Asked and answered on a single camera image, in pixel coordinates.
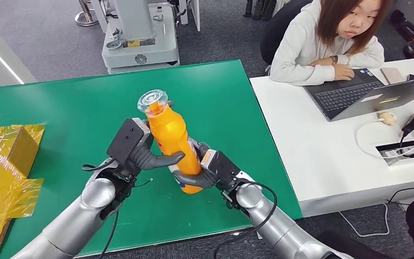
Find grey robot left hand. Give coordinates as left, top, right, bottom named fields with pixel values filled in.
left=130, top=134, right=187, bottom=172

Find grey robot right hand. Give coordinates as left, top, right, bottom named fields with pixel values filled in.
left=172, top=137, right=218, bottom=189

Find orange plastic bottle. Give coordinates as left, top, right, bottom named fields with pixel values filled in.
left=137, top=89, right=204, bottom=195

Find white machine base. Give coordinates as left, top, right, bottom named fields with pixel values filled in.
left=101, top=0, right=180, bottom=76

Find white table legs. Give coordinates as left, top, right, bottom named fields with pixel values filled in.
left=177, top=0, right=201, bottom=33

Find yellow foil cardboard box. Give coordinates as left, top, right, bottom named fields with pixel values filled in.
left=0, top=124, right=46, bottom=259

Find chrome stand base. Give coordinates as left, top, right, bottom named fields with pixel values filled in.
left=74, top=0, right=100, bottom=28

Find black office chair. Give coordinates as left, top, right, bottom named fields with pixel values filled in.
left=259, top=0, right=311, bottom=67

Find person at laptop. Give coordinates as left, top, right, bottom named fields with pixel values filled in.
left=269, top=0, right=394, bottom=86

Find dark grey laptop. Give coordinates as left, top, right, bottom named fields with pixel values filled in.
left=304, top=67, right=414, bottom=122

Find black stand legs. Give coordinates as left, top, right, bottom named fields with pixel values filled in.
left=243, top=0, right=278, bottom=22

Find desk power socket tray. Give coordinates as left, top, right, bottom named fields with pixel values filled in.
left=375, top=137, right=414, bottom=167

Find small beige device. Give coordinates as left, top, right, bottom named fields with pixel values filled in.
left=376, top=111, right=397, bottom=126

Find beige notebook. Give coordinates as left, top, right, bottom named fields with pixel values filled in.
left=380, top=67, right=406, bottom=85

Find black equipment case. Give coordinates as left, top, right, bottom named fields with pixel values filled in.
left=389, top=9, right=414, bottom=40

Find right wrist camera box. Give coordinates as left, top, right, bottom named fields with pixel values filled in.
left=200, top=149, right=242, bottom=191

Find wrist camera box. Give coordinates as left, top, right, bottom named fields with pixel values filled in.
left=106, top=118, right=153, bottom=167
left=200, top=149, right=242, bottom=191

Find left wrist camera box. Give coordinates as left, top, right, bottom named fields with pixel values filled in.
left=106, top=118, right=153, bottom=167

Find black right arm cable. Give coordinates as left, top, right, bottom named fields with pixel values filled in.
left=213, top=180, right=278, bottom=259

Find white desk cable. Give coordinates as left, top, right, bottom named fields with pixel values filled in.
left=354, top=118, right=414, bottom=160

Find white floor cable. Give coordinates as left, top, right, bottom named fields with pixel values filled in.
left=338, top=203, right=390, bottom=238

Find black desk cable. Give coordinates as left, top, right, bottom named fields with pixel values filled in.
left=387, top=178, right=414, bottom=205

